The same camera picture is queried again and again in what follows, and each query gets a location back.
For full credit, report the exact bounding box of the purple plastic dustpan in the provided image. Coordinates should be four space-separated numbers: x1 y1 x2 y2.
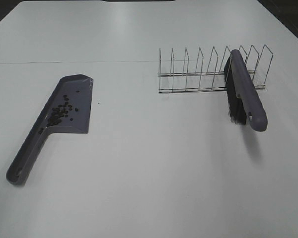
6 74 93 186

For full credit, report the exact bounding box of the pile of coffee beans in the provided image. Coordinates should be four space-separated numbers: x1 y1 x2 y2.
33 90 85 135

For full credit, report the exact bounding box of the chrome wire rack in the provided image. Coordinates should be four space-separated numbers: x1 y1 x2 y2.
157 44 274 94

